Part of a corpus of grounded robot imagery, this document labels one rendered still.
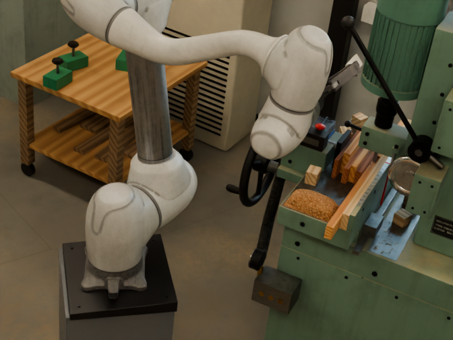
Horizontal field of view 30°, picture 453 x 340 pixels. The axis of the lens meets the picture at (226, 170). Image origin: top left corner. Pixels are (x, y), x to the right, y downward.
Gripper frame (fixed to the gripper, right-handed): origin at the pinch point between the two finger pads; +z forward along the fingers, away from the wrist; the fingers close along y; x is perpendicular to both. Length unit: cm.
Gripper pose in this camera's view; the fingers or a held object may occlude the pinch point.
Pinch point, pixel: (334, 71)
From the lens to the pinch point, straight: 212.4
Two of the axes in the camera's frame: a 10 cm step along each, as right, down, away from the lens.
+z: 4.5, -4.6, 7.6
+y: 7.2, -3.1, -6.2
